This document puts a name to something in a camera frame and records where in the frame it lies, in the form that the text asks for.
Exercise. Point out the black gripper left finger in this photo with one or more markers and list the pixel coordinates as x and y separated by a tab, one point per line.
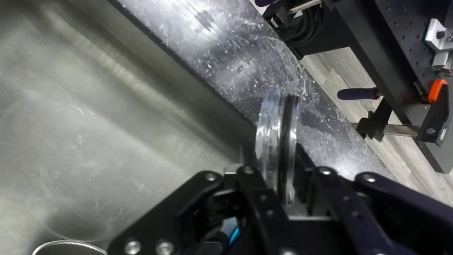
188	213

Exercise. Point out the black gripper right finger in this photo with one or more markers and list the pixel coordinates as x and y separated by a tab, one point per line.
376	213

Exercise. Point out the clear drinking glass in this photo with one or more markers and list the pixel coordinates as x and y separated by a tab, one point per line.
270	132

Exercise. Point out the orange black bar clamp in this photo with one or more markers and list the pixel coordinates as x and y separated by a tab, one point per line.
376	125

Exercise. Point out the black perforated mounting board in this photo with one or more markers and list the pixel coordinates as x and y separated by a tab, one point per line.
400	47

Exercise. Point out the silver aluminium bracket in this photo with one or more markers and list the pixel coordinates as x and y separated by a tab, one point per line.
440	40

